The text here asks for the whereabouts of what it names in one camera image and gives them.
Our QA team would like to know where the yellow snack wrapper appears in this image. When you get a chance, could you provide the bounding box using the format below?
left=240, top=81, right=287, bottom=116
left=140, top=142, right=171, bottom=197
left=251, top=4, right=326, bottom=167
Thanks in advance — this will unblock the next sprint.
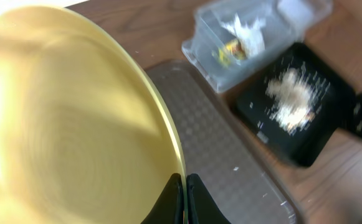
left=212, top=39, right=247, bottom=67

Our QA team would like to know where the crumpled white tissue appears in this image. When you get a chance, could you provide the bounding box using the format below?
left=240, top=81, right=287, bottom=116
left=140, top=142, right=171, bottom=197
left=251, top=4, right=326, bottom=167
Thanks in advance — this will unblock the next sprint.
left=220, top=14, right=266, bottom=58

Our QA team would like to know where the clear plastic bin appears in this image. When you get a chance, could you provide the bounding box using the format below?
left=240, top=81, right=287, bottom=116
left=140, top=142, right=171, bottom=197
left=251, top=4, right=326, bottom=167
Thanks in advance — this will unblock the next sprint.
left=182, top=0, right=333, bottom=93

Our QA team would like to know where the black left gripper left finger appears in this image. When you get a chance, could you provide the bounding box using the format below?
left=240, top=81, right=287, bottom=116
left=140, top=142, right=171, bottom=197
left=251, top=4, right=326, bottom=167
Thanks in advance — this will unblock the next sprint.
left=141, top=174, right=184, bottom=224

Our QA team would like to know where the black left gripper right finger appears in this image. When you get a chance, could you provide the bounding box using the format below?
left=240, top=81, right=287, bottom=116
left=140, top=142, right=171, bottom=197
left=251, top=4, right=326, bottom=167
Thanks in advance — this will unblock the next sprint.
left=186, top=174, right=231, bottom=224

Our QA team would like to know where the food scraps rice pile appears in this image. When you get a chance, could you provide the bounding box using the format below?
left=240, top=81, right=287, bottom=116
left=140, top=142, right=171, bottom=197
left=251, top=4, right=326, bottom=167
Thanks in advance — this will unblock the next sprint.
left=265, top=68, right=315, bottom=135

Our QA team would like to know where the brown plastic tray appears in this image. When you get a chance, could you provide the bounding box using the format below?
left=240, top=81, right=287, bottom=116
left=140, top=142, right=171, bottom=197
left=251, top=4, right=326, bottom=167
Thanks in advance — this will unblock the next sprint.
left=146, top=60, right=304, bottom=223

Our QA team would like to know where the yellow round plate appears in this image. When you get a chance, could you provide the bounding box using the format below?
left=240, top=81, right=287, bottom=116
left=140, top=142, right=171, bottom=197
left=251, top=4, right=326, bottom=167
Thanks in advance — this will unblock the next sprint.
left=0, top=6, right=186, bottom=223

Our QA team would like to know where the black waste tray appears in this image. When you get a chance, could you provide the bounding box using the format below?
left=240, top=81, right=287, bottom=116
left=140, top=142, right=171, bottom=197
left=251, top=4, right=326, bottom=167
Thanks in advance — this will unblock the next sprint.
left=233, top=42, right=355, bottom=167

